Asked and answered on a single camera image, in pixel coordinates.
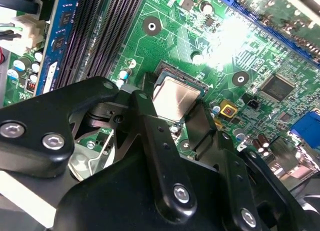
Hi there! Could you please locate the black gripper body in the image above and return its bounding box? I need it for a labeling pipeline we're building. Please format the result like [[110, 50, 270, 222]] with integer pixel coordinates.
[[53, 150, 236, 231]]

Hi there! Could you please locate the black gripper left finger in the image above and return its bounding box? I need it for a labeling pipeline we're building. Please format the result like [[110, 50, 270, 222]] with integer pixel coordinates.
[[0, 76, 198, 223]]

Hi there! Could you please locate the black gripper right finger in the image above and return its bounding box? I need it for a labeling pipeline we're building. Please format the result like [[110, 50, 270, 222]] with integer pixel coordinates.
[[186, 100, 308, 231]]

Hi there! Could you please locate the metal socket cover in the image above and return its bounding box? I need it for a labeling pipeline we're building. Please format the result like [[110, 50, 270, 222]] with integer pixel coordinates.
[[67, 127, 116, 183]]

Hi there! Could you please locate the silver square CPU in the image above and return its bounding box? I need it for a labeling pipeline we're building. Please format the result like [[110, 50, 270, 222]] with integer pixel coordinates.
[[151, 70, 205, 122]]

